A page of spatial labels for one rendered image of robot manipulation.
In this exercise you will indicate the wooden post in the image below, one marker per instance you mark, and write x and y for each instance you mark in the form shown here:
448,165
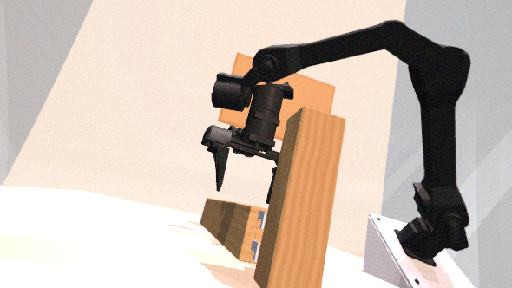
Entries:
295,237

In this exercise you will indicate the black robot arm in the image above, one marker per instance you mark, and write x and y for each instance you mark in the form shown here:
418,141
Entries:
438,73

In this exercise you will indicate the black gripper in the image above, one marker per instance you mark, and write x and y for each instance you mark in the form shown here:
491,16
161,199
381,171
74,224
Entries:
258,134

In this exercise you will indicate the brown wooden board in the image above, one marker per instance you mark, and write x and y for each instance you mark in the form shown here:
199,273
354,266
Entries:
238,227

